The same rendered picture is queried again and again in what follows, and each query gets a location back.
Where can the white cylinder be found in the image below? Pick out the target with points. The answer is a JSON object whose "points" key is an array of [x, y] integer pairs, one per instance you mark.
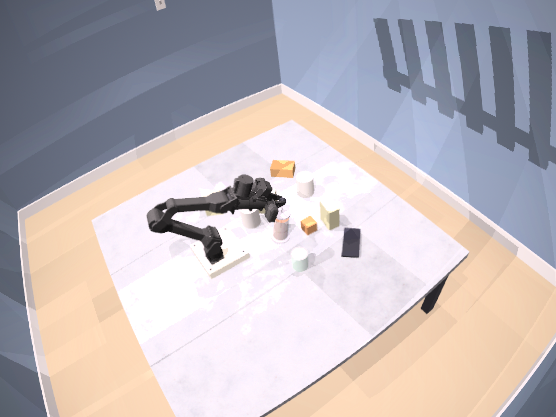
{"points": [[250, 220], [299, 259], [305, 184]]}

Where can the orange rectangular block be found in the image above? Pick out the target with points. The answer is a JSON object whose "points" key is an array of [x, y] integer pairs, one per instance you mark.
{"points": [[282, 168]]}

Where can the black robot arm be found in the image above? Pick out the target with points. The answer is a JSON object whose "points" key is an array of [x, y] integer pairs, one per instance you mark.
{"points": [[217, 202]]}

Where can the grey cylinder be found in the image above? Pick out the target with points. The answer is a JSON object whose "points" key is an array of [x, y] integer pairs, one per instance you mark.
{"points": [[222, 185]]}

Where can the small orange cube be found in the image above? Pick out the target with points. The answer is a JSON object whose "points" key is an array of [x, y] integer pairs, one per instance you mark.
{"points": [[309, 225]]}

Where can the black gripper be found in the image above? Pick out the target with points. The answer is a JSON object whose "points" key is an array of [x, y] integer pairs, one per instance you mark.
{"points": [[271, 205]]}

